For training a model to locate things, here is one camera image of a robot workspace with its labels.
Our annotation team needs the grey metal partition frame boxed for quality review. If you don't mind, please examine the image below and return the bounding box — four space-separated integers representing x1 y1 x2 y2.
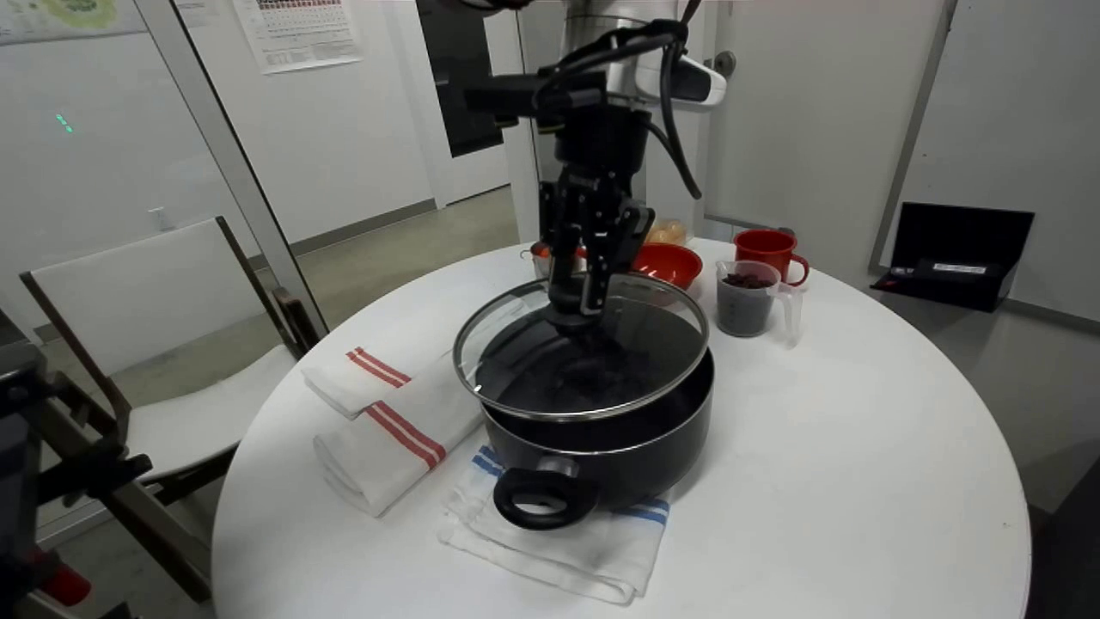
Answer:
133 0 334 356

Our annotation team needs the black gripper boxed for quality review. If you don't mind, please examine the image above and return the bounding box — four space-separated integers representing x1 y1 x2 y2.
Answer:
540 103 657 321

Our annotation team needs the red mug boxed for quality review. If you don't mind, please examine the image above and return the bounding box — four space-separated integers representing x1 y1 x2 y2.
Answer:
732 227 815 290

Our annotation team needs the clear measuring cup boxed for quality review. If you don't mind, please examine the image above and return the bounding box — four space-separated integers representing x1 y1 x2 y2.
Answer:
716 257 803 349

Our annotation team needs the glass lid with black knob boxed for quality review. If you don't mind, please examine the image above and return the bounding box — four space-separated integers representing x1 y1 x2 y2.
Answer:
451 271 716 426

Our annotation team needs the white chair with dark frame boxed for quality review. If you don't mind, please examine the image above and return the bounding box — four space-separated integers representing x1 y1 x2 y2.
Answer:
18 212 328 605

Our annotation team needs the white paper wall poster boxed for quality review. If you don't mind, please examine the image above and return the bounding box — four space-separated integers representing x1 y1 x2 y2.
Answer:
230 0 364 77

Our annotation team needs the red bowl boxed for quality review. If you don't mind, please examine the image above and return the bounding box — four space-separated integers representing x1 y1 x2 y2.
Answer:
628 242 708 303

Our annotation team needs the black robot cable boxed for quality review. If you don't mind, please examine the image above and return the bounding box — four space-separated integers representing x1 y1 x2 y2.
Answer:
535 15 704 204

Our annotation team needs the pale yellow round food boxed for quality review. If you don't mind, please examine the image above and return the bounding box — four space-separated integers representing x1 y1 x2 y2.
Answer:
647 217 690 247

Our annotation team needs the open black case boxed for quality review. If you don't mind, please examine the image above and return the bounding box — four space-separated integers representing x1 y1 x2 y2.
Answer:
869 199 1039 317

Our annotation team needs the black tripod stand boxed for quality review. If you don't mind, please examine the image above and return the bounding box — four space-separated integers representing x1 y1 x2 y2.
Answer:
0 312 152 619

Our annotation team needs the white door with dark window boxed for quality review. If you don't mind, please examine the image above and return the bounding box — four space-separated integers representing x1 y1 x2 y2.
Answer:
380 0 516 212

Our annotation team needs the white frosted glass door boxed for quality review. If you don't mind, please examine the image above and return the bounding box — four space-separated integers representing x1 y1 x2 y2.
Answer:
509 0 718 242

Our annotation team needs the black cooking pot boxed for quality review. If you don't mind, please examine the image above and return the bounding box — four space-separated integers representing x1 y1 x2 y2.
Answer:
477 349 718 533

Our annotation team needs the wall poster with green print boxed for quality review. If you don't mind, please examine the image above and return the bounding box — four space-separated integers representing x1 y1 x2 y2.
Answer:
0 0 148 50

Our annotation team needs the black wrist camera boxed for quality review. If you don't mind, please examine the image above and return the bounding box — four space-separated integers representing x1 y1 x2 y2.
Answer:
459 69 578 119

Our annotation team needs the red-striped white towel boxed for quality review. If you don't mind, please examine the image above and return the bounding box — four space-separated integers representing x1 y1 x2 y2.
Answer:
298 342 405 421
311 387 489 522

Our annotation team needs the blue-striped white towel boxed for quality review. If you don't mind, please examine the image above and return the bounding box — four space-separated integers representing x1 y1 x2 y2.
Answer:
435 445 673 609

